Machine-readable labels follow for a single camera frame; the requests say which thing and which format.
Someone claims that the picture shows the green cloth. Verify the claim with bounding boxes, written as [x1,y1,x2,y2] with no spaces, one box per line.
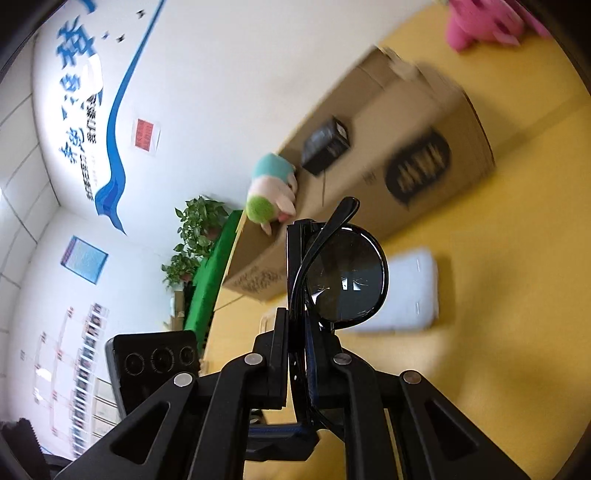
[184,210,242,355]

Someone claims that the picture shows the black tracking camera box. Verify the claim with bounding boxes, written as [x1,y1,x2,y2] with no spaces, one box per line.
[105,330,200,418]

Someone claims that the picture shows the green potted plant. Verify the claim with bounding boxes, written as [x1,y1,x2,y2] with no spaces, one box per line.
[161,196,229,289]

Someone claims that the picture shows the long cardboard box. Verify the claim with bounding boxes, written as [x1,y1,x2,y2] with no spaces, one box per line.
[221,44,496,303]

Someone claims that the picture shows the pink bear plush toy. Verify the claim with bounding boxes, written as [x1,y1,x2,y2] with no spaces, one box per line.
[446,0,552,52]

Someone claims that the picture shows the photo chart on wall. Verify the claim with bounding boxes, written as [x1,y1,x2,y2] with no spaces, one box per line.
[11,300,109,458]

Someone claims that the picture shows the red and white wall notice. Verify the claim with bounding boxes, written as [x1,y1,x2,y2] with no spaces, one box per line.
[132,118,161,156]

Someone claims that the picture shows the black charger box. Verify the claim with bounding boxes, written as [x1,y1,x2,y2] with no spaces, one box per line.
[301,116,351,176]

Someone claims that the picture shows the teal and pink plush toy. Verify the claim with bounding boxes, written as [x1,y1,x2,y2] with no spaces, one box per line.
[245,153,298,236]

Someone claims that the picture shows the white power bank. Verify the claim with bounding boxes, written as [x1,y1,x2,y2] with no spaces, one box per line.
[349,248,439,334]

